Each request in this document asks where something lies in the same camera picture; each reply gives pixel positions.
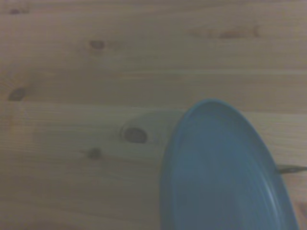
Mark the teal round plate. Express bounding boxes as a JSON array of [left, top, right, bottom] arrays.
[[160, 98, 301, 230]]

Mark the black wire plate stand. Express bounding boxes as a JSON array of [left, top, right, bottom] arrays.
[[275, 164, 307, 174]]

